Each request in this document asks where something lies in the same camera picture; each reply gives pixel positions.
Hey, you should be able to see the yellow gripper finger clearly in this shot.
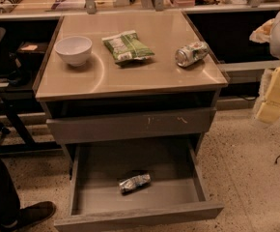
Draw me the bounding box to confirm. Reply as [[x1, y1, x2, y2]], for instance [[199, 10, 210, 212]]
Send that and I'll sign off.
[[255, 67, 280, 124]]

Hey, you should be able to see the silver redbull can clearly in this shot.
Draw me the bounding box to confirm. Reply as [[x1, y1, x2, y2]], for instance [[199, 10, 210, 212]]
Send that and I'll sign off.
[[118, 173, 151, 194]]

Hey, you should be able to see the closed grey top drawer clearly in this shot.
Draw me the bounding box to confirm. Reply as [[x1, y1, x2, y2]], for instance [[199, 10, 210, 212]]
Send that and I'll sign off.
[[46, 107, 216, 144]]

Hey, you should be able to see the green white soda can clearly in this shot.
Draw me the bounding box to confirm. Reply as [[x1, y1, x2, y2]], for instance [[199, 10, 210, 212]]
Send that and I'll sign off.
[[175, 42, 209, 68]]

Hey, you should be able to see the grey drawer cabinet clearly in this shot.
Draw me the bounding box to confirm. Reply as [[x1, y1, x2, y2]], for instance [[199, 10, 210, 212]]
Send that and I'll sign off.
[[32, 10, 230, 232]]

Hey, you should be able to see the open grey middle drawer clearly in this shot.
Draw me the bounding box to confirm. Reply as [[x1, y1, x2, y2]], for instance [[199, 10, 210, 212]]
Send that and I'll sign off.
[[54, 136, 224, 232]]

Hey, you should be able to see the green chip bag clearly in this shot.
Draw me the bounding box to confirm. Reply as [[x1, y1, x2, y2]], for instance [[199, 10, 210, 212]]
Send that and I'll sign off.
[[101, 30, 154, 65]]

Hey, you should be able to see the white ceramic bowl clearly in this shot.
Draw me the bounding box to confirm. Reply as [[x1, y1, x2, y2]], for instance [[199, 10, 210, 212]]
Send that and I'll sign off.
[[54, 36, 93, 67]]

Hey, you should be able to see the black shoe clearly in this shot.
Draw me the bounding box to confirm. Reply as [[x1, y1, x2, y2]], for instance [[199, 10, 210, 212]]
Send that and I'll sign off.
[[0, 201, 56, 232]]

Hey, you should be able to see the dark trouser leg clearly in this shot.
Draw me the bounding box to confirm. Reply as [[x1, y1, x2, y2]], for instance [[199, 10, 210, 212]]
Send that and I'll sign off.
[[0, 160, 20, 226]]

